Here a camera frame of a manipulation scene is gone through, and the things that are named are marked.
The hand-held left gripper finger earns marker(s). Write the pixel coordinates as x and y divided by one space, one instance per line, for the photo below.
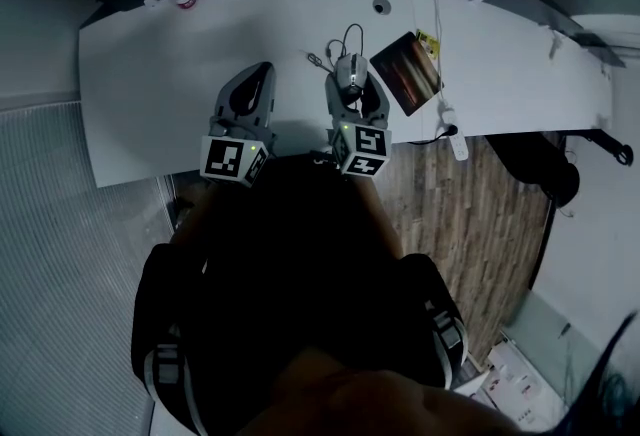
267 94
226 94

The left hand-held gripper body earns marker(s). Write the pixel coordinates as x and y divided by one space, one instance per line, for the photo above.
227 159

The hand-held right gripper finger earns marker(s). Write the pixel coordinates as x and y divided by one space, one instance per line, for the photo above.
380 101
334 96

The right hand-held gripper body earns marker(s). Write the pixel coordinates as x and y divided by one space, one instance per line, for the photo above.
365 149

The grey computer mouse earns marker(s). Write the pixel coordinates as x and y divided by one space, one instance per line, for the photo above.
351 71

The person's left forearm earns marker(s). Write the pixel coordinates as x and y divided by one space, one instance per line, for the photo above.
192 219

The person's right forearm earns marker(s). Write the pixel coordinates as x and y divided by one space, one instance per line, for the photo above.
382 219

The dark mouse pad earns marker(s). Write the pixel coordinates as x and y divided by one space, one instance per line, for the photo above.
406 74

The black plug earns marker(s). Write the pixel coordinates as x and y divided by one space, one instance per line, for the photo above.
449 129

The yellow card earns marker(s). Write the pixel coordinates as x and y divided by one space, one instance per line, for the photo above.
428 43

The white power strip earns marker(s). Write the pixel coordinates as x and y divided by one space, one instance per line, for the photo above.
457 136

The black office chair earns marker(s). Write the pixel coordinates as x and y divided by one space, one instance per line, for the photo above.
545 166

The white cardboard boxes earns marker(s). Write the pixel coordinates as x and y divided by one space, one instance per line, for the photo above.
515 386

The black desk bracket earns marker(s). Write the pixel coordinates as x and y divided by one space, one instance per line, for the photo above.
607 144

